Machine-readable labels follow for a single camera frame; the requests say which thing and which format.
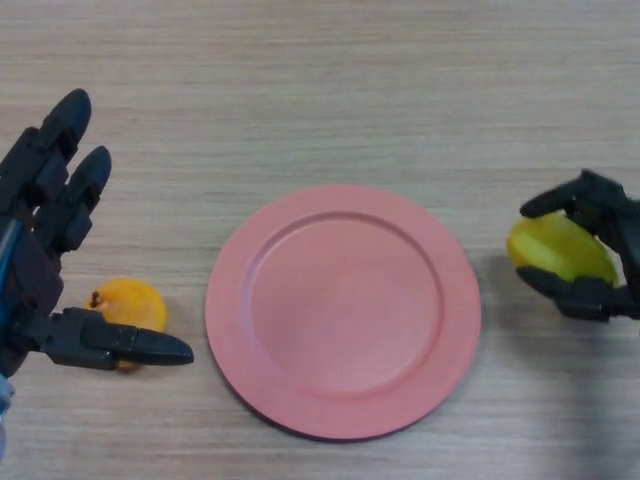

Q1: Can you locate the yellow green starfruit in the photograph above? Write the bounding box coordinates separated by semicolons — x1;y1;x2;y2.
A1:
505;209;619;290

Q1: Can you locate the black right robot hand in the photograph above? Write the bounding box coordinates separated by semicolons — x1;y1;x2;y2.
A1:
516;169;640;323

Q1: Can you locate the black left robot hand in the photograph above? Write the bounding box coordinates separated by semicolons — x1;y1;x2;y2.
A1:
0;88;195;380

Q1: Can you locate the orange yellow pear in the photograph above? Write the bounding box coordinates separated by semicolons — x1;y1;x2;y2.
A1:
84;277;168;374

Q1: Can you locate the pink round plate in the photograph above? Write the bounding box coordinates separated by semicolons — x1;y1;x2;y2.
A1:
204;185;482;442

